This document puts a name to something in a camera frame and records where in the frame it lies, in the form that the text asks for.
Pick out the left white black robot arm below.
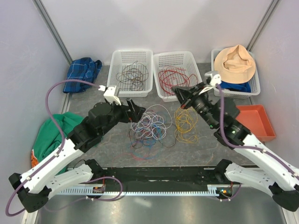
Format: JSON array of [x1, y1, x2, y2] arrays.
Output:
[[9, 99, 146, 213]]

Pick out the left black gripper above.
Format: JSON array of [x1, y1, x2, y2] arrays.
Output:
[[100, 98, 146, 136]]

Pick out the right white plastic basket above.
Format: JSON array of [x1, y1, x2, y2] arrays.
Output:
[[211, 48, 261, 99]]

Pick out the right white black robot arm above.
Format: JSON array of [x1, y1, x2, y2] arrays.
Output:
[[172, 83, 299, 212]]

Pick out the yellow wire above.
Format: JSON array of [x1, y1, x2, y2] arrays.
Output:
[[174, 107, 199, 143]]

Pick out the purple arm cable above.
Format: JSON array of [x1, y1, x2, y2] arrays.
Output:
[[5, 79, 103, 217], [217, 85, 299, 180]]

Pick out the green cloth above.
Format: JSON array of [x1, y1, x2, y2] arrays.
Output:
[[31, 112, 84, 167]]

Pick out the red wire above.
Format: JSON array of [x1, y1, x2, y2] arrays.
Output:
[[158, 67, 187, 94], [157, 69, 199, 95]]

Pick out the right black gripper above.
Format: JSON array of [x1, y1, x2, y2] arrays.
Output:
[[171, 81, 219, 128]]

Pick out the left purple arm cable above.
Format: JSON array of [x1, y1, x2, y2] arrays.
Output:
[[5, 79, 103, 217]]

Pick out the dark maroon wire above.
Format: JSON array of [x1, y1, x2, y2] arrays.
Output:
[[128, 126, 178, 150]]

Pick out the blue wire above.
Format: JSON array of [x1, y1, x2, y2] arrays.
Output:
[[126, 112, 166, 161]]

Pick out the light blue cable duct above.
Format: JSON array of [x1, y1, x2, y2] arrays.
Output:
[[58, 186, 223, 196]]

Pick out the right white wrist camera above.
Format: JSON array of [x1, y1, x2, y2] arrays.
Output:
[[199, 71, 221, 95]]

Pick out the blue plaid cloth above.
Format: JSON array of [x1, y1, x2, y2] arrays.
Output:
[[63, 57, 102, 93]]

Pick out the beige bucket hat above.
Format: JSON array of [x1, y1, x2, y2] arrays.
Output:
[[214, 45, 256, 84]]

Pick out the brown wire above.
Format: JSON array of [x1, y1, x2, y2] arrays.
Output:
[[116, 61, 150, 91]]

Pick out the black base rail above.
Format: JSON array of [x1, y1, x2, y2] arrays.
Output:
[[92, 166, 231, 191]]

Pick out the orange plastic tray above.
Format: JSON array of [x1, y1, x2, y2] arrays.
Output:
[[236, 105, 276, 142]]

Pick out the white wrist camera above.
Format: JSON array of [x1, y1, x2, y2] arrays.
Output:
[[98, 85, 121, 105], [199, 71, 221, 95]]

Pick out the white plastic basket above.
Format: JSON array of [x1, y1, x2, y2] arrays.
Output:
[[107, 49, 153, 98], [211, 48, 261, 99], [153, 51, 202, 102]]

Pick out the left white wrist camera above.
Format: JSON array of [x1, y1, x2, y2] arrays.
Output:
[[98, 85, 121, 105]]

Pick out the white wire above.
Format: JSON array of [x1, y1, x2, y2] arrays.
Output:
[[129, 104, 173, 140]]

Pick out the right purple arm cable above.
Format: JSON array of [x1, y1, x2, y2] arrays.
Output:
[[217, 85, 299, 180]]

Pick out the middle white plastic basket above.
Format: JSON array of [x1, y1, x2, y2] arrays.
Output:
[[153, 51, 202, 102]]

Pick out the blue cloth in basket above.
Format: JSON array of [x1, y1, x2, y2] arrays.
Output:
[[221, 81, 251, 93]]

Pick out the left white plastic basket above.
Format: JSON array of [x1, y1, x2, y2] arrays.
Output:
[[107, 49, 153, 98]]

